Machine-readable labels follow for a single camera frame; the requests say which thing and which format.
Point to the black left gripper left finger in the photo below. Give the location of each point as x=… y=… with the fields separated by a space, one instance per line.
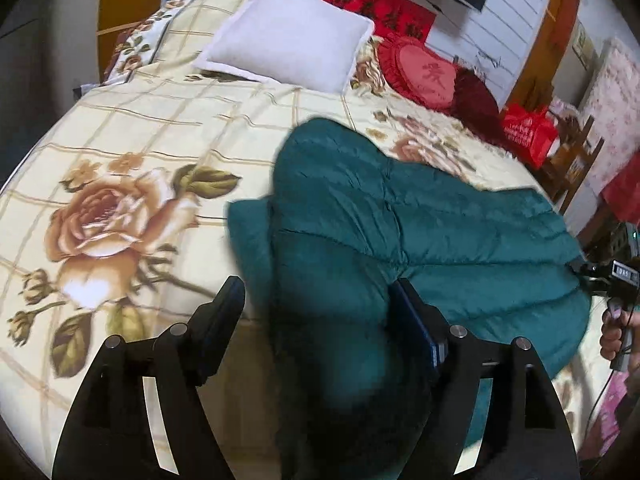
x=107 y=434

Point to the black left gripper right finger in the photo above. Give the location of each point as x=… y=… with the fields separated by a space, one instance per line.
x=494 y=413

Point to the green quilted puffer jacket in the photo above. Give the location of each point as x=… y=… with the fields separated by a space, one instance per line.
x=343 y=221

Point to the person's right hand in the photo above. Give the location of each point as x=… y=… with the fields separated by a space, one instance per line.
x=612 y=335

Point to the wooden chair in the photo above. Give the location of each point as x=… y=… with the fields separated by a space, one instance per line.
x=561 y=174

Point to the red plastic shopping bag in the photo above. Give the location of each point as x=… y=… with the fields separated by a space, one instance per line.
x=529 y=133

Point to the pink floral covered furniture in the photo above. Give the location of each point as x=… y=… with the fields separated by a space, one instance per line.
x=612 y=100

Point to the floral checked bed quilt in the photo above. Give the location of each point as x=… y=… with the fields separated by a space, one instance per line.
x=116 y=223

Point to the dark red velvet cushion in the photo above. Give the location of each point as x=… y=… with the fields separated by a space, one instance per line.
x=475 y=106

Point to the red heart-shaped cushion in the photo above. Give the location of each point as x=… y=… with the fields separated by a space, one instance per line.
x=417 y=73

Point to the red banner with characters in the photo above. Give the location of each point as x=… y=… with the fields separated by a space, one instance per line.
x=392 y=17

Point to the white square pillow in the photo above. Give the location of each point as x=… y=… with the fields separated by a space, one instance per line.
x=309 y=43

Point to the grey wardrobe cabinet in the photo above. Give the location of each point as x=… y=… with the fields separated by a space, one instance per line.
x=48 y=49

